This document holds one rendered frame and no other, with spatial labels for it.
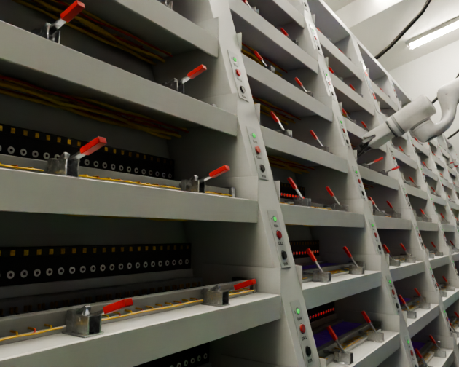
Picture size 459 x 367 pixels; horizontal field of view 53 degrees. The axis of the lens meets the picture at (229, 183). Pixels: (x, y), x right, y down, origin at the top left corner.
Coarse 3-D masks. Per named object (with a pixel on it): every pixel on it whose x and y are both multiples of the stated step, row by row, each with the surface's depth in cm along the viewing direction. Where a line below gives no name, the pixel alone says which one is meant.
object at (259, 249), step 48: (192, 0) 108; (192, 96) 106; (192, 144) 104; (240, 144) 97; (192, 240) 102; (240, 240) 95; (288, 240) 99; (288, 288) 92; (240, 336) 93; (288, 336) 87
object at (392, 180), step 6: (354, 150) 165; (354, 156) 165; (360, 168) 167; (366, 168) 174; (360, 174) 167; (366, 174) 174; (372, 174) 180; (378, 174) 187; (390, 174) 216; (396, 174) 215; (366, 180) 204; (372, 180) 180; (378, 180) 187; (384, 180) 194; (390, 180) 202; (396, 180) 212; (372, 186) 216; (390, 186) 201; (396, 186) 211
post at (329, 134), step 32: (288, 0) 175; (288, 32) 174; (320, 64) 167; (320, 96) 164; (288, 128) 170; (320, 128) 163; (352, 160) 161; (320, 192) 161; (352, 192) 154; (384, 256) 155; (384, 288) 146
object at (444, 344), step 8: (416, 336) 204; (424, 336) 202; (432, 336) 200; (440, 336) 198; (448, 336) 197; (416, 344) 195; (424, 344) 195; (432, 344) 196; (440, 344) 197; (448, 344) 196; (416, 352) 182; (424, 352) 182; (432, 352) 189; (440, 352) 183; (448, 352) 190; (424, 360) 163; (432, 360) 177; (440, 360) 178; (448, 360) 183
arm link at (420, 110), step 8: (424, 96) 166; (408, 104) 170; (416, 104) 167; (424, 104) 165; (432, 104) 166; (400, 112) 170; (408, 112) 168; (416, 112) 167; (424, 112) 166; (432, 112) 166; (400, 120) 169; (408, 120) 168; (416, 120) 167; (424, 120) 166; (408, 128) 170
